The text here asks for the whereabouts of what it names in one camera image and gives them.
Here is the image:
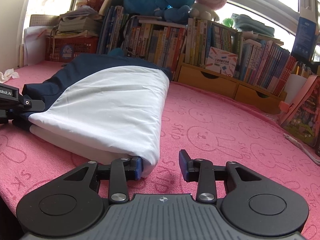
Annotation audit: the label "small red basket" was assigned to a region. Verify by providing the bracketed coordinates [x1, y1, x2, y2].
[84, 0, 105, 12]

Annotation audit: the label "blue whale plush toy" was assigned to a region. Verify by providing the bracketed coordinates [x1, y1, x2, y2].
[123, 0, 169, 16]

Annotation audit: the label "pink house shaped box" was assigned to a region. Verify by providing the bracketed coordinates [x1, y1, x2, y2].
[279, 75, 319, 147]

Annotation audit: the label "wooden desktop drawer shelf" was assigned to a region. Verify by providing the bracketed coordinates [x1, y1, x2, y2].
[174, 63, 287, 114]

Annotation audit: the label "pink hooded rabbit plush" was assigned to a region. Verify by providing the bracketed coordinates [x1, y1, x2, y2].
[189, 0, 227, 22]

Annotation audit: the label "stack of papers and magazines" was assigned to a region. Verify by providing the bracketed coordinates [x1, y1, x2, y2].
[50, 5, 103, 38]

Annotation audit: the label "crumpled white tissue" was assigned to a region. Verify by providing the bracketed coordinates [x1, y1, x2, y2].
[0, 68, 20, 83]

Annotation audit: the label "row of upright books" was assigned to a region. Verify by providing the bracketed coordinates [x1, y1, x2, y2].
[97, 6, 296, 96]

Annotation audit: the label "white navy zip jacket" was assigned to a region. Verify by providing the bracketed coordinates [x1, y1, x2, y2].
[13, 54, 171, 177]

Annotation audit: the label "folded green towels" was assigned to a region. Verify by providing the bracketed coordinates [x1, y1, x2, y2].
[231, 14, 274, 37]

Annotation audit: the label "white colourful stationery box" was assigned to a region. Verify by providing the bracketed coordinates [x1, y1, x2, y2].
[205, 47, 238, 77]

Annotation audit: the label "red plastic crate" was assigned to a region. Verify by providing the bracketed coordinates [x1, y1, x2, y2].
[45, 37, 99, 63]

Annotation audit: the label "white braided cord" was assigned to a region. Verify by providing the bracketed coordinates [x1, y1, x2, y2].
[283, 133, 320, 167]

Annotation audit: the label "dark blue poster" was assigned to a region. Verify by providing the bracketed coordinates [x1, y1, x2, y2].
[291, 17, 317, 61]

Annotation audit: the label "blue round ball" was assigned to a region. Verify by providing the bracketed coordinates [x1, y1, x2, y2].
[108, 48, 125, 56]

